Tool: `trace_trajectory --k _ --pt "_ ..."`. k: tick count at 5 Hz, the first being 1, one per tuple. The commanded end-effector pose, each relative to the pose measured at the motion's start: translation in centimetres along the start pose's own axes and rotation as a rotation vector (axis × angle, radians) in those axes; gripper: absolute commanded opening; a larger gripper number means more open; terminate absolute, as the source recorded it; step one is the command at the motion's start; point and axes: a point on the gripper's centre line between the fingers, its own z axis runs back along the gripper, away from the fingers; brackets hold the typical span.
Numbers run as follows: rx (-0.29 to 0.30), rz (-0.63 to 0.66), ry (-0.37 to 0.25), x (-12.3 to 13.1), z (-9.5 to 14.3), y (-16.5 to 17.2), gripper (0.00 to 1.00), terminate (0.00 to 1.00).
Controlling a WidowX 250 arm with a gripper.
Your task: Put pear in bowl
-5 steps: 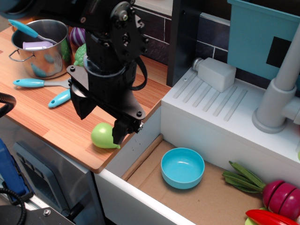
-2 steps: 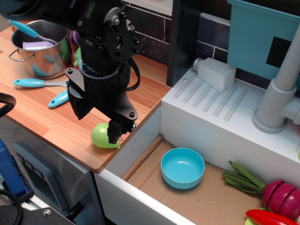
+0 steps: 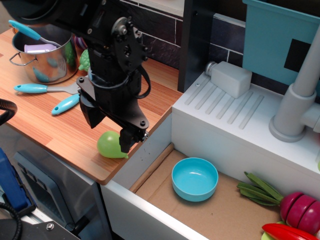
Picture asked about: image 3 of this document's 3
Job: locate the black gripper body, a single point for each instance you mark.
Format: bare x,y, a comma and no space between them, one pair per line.
119,102

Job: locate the white toy sink unit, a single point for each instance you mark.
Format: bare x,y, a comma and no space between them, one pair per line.
232,134

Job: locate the grey slotted spatula blue handle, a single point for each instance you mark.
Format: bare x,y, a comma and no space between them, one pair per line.
35,88

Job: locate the teal box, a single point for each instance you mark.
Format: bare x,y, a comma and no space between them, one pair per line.
276,40

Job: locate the grey oven door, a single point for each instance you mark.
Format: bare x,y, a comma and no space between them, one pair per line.
67,197

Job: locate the dark vertical post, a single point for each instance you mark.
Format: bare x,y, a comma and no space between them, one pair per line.
195,41

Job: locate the grey toy faucet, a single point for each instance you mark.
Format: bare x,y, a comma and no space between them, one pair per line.
298,109

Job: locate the stainless steel pot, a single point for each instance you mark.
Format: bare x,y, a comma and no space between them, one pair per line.
49,67

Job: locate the red toy chili pepper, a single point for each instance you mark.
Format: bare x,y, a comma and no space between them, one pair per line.
287,232

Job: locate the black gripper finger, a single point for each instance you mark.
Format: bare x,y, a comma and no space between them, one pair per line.
91,111
126,140

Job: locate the magenta toy radish green leaves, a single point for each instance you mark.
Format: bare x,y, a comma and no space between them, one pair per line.
297,209

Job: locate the grey pasta server blue handle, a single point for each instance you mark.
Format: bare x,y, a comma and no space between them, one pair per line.
66,104

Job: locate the blue block lower left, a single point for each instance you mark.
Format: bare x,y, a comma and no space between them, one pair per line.
15,192

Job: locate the lilac cup in pot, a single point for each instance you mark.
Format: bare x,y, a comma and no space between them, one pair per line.
39,48

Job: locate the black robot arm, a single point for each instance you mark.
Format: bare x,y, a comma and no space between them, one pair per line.
113,43

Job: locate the blue plastic bowl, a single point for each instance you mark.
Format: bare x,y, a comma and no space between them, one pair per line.
194,179

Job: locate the green toy bitter gourd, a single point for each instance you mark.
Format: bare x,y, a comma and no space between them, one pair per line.
84,61

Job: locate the green toy pear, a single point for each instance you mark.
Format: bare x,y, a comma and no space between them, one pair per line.
108,145

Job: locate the blue handled spoon in pot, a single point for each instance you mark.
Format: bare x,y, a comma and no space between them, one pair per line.
27,31

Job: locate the purple striped toy onion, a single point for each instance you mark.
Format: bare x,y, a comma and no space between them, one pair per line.
79,42

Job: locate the white toy bottle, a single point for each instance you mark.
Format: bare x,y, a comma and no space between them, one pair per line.
232,79

